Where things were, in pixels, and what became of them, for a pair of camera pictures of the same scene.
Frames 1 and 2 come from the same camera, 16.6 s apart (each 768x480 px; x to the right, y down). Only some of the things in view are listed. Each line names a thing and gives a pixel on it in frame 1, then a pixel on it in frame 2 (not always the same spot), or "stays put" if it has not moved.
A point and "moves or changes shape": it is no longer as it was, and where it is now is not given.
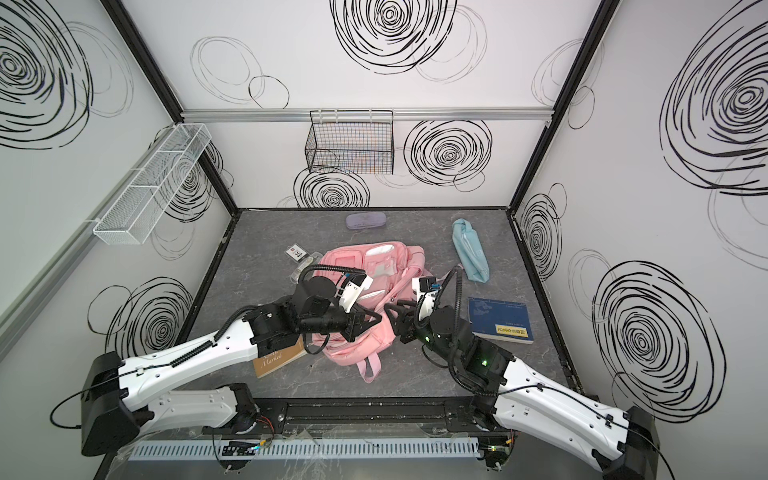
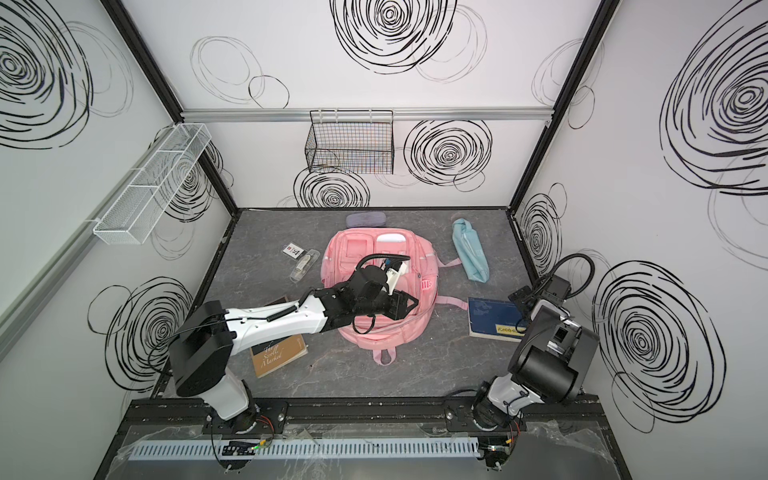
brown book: [267, 364] stays put
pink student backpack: [392, 267] moves or changes shape
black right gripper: [408, 327] to [522, 297]
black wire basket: [359, 141] stays put
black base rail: [369, 417] stays put
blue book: [500, 320] stays put
